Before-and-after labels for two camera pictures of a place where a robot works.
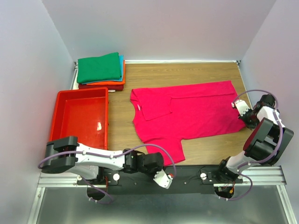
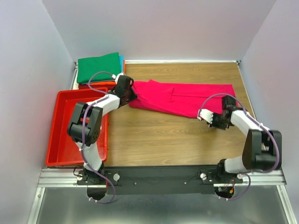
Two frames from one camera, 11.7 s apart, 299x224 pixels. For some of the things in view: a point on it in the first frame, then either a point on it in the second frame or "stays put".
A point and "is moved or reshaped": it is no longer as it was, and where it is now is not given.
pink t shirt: x=163 y=115 is moved or reshaped
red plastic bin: x=83 y=113 stays put
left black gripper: x=156 y=170 → x=133 y=95
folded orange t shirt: x=114 y=83 stays put
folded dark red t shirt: x=110 y=87 stays put
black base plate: x=187 y=179 stays put
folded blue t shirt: x=116 y=80 stays put
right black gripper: x=250 y=126 → x=214 y=125
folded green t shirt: x=94 y=69 stays put
